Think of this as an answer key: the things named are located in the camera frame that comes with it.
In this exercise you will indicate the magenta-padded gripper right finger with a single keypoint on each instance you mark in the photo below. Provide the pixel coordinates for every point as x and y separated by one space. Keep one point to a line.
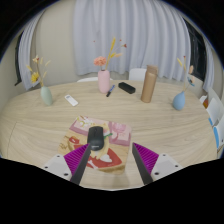
165 165

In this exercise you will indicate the green vase with flowers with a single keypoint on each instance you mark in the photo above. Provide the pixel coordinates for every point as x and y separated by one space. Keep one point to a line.
46 96

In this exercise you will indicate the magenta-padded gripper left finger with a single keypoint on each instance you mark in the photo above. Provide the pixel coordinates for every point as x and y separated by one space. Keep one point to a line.
59 165

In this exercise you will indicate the narrow white curtain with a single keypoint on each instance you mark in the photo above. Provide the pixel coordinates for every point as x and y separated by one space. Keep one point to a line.
208 66
26 46

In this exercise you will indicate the pink vase with flowers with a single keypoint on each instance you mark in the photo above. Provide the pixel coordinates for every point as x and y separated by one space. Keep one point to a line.
104 83

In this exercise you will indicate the dark framed window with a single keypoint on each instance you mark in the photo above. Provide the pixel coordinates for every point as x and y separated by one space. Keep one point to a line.
196 56
17 70

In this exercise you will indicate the blue vase with flowers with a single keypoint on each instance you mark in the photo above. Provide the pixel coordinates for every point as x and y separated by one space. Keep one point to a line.
179 101

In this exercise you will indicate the wide white curtain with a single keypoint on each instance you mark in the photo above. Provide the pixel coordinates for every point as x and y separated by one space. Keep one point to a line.
140 30

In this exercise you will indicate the dark marker pen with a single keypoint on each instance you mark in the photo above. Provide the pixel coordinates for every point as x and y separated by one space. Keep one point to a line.
110 91

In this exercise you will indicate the small black box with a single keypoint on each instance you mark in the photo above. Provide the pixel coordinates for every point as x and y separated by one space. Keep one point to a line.
126 87

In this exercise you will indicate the bronze drink bottle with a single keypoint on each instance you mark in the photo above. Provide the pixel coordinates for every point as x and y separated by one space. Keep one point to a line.
148 85

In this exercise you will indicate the small white remote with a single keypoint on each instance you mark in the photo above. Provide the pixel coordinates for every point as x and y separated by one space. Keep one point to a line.
71 100

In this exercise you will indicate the black computer mouse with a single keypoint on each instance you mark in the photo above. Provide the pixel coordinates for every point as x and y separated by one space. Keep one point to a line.
95 136

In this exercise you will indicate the white and blue chairs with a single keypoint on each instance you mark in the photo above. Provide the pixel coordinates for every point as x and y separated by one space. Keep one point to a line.
215 116

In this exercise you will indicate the white chair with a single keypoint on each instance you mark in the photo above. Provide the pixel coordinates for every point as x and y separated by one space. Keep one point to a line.
86 79
136 75

